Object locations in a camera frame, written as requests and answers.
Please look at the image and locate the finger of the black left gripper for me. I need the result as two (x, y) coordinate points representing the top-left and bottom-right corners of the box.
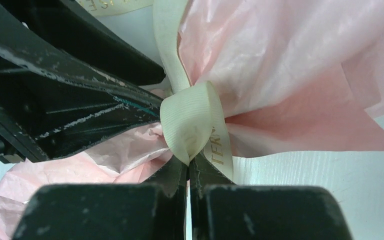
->
(0, 0), (162, 163)
(0, 0), (166, 86)

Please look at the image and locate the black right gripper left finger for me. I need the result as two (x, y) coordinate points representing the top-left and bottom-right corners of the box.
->
(13, 158), (188, 240)

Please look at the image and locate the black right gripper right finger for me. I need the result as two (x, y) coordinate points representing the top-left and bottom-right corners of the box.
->
(189, 154), (352, 240)

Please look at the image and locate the cream printed ribbon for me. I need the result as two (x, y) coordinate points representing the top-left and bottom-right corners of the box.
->
(70, 0), (234, 184)

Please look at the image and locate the pink paper flower bouquet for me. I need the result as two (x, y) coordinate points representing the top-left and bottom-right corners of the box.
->
(0, 0), (384, 240)

